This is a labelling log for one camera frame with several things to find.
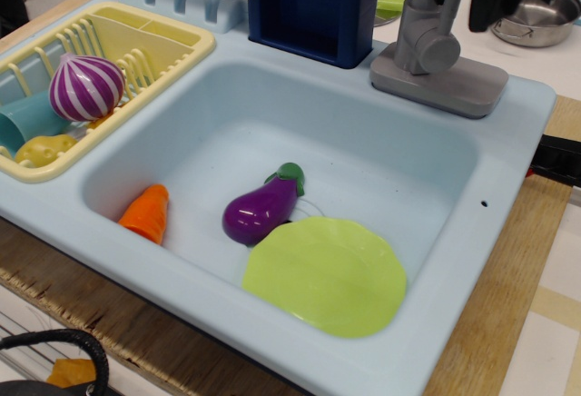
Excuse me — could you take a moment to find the grey faucet lever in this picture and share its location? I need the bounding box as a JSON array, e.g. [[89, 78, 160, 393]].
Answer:
[[438, 0, 461, 36]]

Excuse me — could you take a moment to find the stainless steel pot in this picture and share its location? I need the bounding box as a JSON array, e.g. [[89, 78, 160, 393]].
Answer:
[[491, 0, 580, 48]]

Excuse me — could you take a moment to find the grey toy faucet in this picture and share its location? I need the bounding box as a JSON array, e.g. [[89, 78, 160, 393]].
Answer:
[[369, 0, 509, 119]]

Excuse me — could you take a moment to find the dark blue plastic box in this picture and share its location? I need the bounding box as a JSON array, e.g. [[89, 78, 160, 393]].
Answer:
[[248, 0, 377, 69]]

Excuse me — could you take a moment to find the black clamp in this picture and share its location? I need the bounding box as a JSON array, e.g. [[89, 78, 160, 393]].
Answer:
[[527, 134, 581, 187]]

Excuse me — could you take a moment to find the light blue toy sink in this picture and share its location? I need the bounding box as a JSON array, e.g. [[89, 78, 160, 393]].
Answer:
[[1, 26, 556, 395]]

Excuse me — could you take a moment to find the lime green plastic plate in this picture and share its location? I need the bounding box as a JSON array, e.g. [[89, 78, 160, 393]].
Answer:
[[241, 217, 407, 338]]

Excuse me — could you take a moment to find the purple toy eggplant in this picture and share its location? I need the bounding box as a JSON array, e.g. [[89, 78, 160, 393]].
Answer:
[[222, 163, 305, 246]]

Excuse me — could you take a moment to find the yellow dish rack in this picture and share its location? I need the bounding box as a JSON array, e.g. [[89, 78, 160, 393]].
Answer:
[[1, 3, 215, 183]]

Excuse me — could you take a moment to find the orange toy carrot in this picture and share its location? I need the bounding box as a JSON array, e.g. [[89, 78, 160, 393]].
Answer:
[[118, 183, 169, 244]]

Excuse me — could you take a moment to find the purple striped toy onion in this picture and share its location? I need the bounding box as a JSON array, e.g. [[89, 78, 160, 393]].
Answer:
[[48, 53, 125, 122]]

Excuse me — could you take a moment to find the teal plastic cup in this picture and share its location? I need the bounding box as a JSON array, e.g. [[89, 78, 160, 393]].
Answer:
[[1, 91, 71, 154]]

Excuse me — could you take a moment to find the yellow toy potato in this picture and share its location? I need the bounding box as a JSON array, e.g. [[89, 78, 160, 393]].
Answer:
[[15, 134, 77, 168]]

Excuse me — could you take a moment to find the orange tape piece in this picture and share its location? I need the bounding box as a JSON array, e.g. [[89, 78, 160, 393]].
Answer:
[[46, 359, 96, 389]]

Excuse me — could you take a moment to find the black braided cable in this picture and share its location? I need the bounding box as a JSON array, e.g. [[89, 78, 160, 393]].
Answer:
[[0, 328, 110, 396]]

